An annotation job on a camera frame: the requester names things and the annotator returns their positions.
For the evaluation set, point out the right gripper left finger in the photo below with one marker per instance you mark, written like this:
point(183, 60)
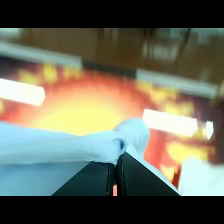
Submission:
point(93, 181)

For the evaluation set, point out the light blue shirt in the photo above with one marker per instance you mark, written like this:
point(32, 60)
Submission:
point(50, 150)

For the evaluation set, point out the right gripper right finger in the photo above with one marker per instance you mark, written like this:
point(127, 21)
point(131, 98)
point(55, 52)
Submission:
point(143, 180)

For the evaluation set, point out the white garment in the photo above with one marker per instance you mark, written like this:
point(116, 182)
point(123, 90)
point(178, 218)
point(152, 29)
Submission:
point(203, 178)

